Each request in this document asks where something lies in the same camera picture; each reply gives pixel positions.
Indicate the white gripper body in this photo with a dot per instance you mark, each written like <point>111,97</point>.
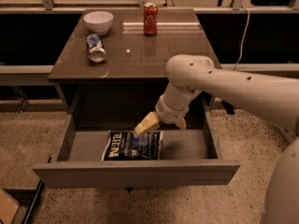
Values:
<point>167,112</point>

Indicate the blue chip bag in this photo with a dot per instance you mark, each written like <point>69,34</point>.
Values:
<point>123,146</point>

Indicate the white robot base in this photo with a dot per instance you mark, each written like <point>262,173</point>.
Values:
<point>281,204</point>

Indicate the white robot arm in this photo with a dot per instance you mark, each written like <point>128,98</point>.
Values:
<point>274,99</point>

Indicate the grey open drawer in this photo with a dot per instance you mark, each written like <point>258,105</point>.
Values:
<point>188,158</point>

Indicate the grey cabinet with counter top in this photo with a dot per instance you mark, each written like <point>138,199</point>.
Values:
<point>119,92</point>

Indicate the blue silver can lying down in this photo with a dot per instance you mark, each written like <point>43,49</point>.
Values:
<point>95,48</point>

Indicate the red cola can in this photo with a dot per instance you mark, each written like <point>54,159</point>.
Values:
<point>150,13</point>

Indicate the white bowl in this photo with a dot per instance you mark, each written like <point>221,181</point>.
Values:
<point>98,22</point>

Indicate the cardboard piece bottom left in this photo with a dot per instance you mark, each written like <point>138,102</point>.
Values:
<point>8,207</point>

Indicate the black metal floor frame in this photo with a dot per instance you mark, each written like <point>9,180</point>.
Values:
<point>29,198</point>

